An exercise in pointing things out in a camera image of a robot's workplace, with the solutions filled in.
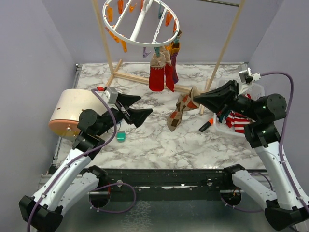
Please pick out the dark teal sock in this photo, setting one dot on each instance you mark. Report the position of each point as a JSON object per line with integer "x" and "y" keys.
{"x": 222, "y": 116}

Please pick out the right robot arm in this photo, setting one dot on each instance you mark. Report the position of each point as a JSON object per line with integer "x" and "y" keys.
{"x": 288, "y": 204}

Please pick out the wooden hanger rack frame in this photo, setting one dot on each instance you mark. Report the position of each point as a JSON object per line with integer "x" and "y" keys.
{"x": 114, "y": 69}

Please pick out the purple yellow striped sock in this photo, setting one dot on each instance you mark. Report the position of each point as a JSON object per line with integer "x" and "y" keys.
{"x": 174, "y": 50}

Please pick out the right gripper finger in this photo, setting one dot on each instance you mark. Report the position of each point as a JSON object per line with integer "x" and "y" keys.
{"x": 231, "y": 87}
{"x": 214, "y": 102}

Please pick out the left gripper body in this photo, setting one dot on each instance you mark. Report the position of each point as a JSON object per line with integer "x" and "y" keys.
{"x": 122, "y": 114}

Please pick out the beige argyle sock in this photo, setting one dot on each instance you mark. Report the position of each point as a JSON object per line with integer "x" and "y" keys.
{"x": 185, "y": 103}

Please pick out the white round clip hanger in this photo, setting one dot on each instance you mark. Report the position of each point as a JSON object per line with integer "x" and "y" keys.
{"x": 153, "y": 14}

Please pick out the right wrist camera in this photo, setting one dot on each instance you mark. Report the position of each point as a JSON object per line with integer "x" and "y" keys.
{"x": 246, "y": 75}

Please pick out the teal clothespin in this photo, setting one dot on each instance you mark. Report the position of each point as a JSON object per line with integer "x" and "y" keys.
{"x": 157, "y": 51}

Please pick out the teal green small box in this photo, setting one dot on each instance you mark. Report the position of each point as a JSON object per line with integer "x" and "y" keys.
{"x": 121, "y": 136}

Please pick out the red beige reindeer sock back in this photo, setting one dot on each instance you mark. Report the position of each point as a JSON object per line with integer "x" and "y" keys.
{"x": 168, "y": 69}

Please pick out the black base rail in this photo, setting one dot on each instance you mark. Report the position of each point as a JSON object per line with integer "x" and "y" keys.
{"x": 160, "y": 184}

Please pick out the red beige reindeer sock front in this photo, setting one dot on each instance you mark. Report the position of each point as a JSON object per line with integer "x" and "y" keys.
{"x": 157, "y": 72}

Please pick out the purple clothespin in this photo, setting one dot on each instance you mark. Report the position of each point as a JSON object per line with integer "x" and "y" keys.
{"x": 145, "y": 53}

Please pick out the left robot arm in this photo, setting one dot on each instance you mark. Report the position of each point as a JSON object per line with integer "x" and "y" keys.
{"x": 45, "y": 209}

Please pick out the black orange highlighter marker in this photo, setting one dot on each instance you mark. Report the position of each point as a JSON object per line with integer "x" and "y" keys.
{"x": 206, "y": 125}

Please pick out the red beige reindeer sock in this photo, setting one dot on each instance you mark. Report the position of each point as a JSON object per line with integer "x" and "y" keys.
{"x": 168, "y": 69}
{"x": 157, "y": 72}

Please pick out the white plastic basket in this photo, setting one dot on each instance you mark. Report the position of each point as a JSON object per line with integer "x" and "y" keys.
{"x": 255, "y": 91}

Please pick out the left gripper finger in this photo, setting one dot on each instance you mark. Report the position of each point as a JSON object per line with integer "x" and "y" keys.
{"x": 127, "y": 100}
{"x": 138, "y": 116}

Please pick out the red white striped sock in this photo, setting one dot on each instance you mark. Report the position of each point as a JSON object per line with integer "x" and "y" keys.
{"x": 237, "y": 121}

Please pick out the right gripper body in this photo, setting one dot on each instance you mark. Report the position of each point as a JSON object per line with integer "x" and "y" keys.
{"x": 243, "y": 105}

